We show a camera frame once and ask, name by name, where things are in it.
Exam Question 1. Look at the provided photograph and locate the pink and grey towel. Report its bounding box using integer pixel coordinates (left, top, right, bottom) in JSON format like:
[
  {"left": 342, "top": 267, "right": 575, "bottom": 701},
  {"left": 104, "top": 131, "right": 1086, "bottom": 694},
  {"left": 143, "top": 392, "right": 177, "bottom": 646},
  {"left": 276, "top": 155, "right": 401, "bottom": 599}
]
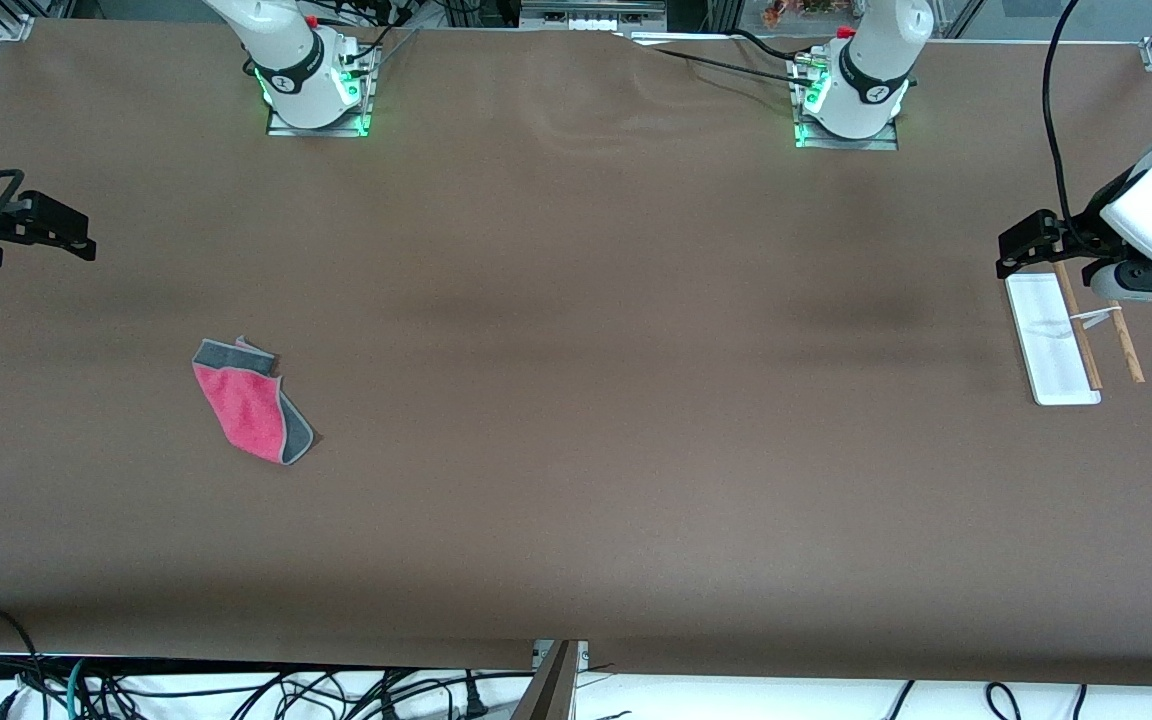
[{"left": 192, "top": 336, "right": 316, "bottom": 467}]

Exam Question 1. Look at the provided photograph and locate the orange red background clutter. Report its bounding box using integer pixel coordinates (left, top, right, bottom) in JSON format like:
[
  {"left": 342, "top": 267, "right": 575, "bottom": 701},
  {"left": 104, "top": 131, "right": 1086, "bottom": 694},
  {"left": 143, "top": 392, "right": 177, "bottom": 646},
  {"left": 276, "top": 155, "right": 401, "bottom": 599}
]
[{"left": 762, "top": 0, "right": 842, "bottom": 25}]

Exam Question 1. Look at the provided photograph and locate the white power strip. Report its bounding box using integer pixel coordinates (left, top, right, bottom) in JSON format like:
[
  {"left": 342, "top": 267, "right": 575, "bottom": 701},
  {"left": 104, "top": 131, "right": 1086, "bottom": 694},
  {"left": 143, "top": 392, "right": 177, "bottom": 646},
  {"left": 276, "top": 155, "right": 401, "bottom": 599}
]
[{"left": 520, "top": 0, "right": 669, "bottom": 33}]

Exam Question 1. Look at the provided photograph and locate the white rack base plate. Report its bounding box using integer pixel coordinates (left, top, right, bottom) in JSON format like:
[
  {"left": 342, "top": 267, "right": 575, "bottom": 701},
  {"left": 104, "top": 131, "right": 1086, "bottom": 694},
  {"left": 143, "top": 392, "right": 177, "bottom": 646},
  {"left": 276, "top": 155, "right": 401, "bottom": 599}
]
[{"left": 1004, "top": 272, "right": 1103, "bottom": 407}]

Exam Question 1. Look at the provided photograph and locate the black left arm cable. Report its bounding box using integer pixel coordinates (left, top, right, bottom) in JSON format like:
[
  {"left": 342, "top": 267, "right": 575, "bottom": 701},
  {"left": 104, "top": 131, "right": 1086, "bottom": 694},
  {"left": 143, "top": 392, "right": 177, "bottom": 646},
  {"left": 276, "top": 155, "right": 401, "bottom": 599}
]
[{"left": 1040, "top": 0, "right": 1085, "bottom": 229}]

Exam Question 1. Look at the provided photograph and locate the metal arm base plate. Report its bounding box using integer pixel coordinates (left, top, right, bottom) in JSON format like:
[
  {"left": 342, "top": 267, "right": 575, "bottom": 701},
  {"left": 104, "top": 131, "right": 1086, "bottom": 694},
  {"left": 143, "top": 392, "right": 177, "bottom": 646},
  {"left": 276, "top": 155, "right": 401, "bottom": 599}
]
[
  {"left": 788, "top": 55, "right": 901, "bottom": 152},
  {"left": 266, "top": 40, "right": 379, "bottom": 139}
]

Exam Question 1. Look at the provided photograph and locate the black cable across table edge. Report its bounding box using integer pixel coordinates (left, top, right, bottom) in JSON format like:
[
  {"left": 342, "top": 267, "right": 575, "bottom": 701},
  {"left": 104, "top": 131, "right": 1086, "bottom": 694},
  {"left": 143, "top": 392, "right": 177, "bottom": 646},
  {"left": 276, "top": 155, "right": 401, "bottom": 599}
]
[{"left": 626, "top": 28, "right": 812, "bottom": 86}]

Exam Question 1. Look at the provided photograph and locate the black floor cable bundle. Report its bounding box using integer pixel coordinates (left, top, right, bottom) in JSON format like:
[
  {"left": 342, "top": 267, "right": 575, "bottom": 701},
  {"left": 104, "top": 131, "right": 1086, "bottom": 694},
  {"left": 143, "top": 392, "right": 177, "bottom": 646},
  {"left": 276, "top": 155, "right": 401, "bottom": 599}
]
[{"left": 0, "top": 665, "right": 537, "bottom": 720}]

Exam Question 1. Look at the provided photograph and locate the grey table support post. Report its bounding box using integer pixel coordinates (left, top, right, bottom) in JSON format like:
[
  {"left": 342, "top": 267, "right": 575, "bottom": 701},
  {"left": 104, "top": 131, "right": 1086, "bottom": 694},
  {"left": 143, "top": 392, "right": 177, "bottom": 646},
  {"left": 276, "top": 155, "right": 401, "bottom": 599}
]
[{"left": 512, "top": 640, "right": 589, "bottom": 720}]

